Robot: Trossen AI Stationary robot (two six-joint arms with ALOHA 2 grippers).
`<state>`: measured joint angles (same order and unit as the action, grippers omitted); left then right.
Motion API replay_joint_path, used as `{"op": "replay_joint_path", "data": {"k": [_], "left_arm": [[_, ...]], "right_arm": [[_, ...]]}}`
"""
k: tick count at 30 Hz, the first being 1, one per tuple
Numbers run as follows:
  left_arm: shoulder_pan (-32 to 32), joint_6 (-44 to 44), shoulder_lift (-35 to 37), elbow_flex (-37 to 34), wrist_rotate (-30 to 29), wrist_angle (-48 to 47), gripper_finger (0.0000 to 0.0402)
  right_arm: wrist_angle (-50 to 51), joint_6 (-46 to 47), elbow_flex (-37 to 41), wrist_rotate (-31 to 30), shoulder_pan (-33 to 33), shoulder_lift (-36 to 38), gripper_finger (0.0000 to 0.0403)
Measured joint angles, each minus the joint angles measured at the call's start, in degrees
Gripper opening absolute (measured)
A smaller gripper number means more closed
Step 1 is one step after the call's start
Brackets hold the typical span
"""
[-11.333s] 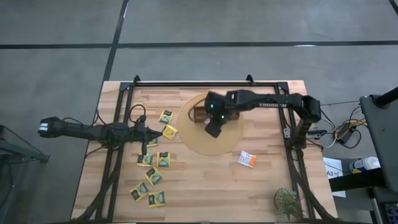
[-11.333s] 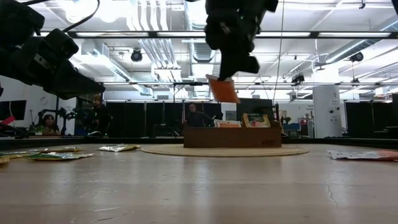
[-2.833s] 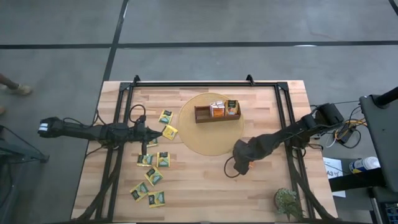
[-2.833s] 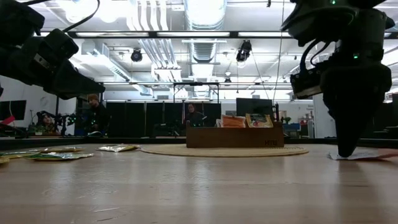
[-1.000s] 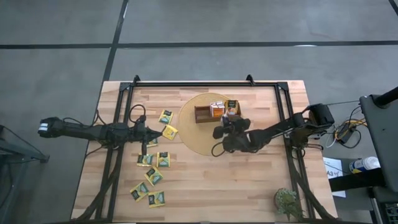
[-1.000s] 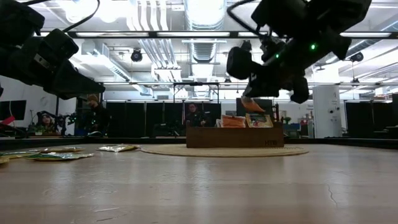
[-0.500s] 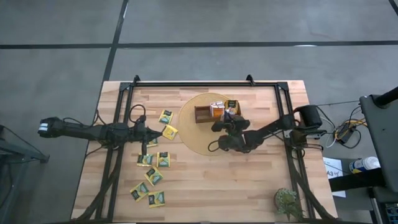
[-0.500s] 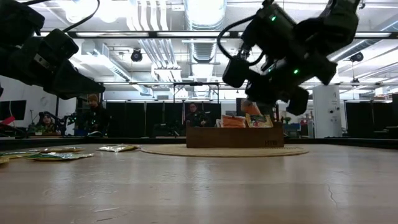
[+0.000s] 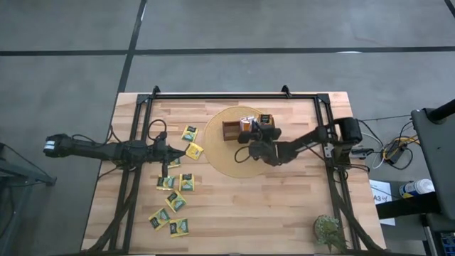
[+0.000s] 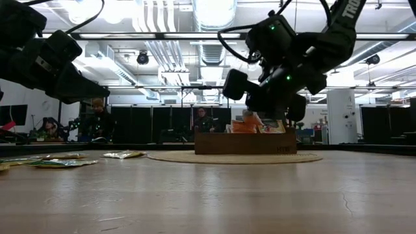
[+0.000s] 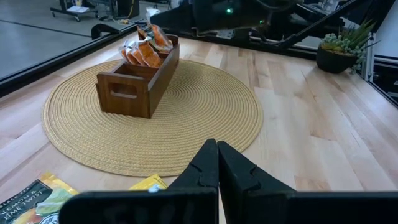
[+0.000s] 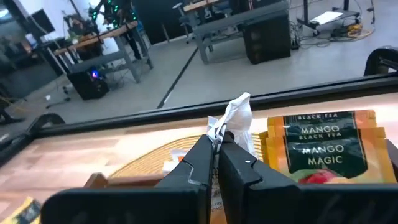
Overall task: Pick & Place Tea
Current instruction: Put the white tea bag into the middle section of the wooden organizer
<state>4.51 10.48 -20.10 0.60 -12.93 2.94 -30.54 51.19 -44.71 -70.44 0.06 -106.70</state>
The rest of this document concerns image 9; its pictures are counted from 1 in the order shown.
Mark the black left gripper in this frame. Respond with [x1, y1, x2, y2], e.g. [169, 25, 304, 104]
[146, 132, 187, 178]

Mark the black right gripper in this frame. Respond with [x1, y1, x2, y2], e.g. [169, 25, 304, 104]
[237, 120, 284, 146]

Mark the brown wooden tea organizer box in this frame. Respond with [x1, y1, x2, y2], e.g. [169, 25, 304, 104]
[222, 112, 277, 142]

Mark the plain yellow tea bag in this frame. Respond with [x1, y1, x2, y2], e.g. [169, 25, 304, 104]
[184, 142, 205, 161]

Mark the round woven straw placemat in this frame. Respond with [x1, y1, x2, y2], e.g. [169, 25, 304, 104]
[203, 105, 284, 179]

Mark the small green potted plant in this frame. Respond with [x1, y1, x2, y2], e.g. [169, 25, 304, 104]
[312, 214, 348, 253]

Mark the white printed paper sheet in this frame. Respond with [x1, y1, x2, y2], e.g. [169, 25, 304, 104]
[368, 179, 396, 227]

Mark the white wipes canister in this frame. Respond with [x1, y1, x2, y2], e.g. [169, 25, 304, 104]
[398, 178, 435, 199]

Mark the black shelf bar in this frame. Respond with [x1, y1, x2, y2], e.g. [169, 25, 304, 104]
[375, 191, 441, 220]

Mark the black round pole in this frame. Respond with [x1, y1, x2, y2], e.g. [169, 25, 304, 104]
[428, 98, 455, 124]

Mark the grey equipment stand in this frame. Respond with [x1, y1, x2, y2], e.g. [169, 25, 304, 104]
[410, 106, 455, 221]

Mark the dark electronic device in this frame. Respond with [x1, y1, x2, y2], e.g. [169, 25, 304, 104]
[439, 230, 455, 256]

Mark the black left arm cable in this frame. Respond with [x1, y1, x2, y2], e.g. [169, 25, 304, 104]
[147, 119, 168, 143]

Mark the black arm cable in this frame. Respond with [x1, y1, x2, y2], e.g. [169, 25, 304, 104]
[147, 119, 168, 143]
[233, 146, 252, 164]

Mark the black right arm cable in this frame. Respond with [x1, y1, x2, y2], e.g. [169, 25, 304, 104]
[233, 146, 252, 164]

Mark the black metal table frame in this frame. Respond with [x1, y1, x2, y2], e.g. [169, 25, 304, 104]
[83, 85, 387, 254]

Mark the black power box with cables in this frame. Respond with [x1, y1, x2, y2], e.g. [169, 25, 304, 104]
[382, 137, 415, 171]

